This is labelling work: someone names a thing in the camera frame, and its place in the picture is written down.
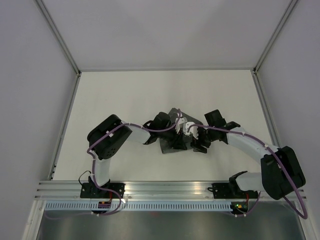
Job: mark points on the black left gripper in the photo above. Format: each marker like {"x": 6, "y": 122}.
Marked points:
{"x": 177, "y": 142}

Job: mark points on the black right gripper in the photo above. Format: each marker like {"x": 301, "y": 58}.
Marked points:
{"x": 196, "y": 144}

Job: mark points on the grey cloth napkin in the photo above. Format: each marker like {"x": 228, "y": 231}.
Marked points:
{"x": 173, "y": 113}

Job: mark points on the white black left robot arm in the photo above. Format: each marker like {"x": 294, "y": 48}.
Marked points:
{"x": 109, "y": 136}

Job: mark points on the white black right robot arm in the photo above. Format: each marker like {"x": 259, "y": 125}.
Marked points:
{"x": 280, "y": 172}

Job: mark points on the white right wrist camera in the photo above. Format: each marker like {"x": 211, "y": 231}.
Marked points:
{"x": 190, "y": 129}

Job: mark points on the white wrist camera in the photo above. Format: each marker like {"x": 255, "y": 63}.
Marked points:
{"x": 180, "y": 124}
{"x": 190, "y": 129}

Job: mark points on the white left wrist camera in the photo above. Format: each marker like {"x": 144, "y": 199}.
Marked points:
{"x": 180, "y": 124}

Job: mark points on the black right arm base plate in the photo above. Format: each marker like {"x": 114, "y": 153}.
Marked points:
{"x": 221, "y": 190}

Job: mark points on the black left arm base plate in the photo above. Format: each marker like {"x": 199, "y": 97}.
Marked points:
{"x": 90, "y": 191}

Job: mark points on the aluminium frame rail front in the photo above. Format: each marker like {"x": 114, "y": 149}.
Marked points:
{"x": 133, "y": 190}

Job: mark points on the white slotted cable duct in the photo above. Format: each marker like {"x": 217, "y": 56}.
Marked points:
{"x": 194, "y": 206}

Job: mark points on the aluminium post back right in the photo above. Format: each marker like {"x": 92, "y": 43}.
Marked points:
{"x": 275, "y": 34}

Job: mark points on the aluminium post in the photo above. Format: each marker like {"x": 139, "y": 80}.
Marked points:
{"x": 57, "y": 35}
{"x": 275, "y": 34}

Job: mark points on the aluminium post back left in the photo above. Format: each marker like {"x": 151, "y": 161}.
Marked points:
{"x": 57, "y": 35}

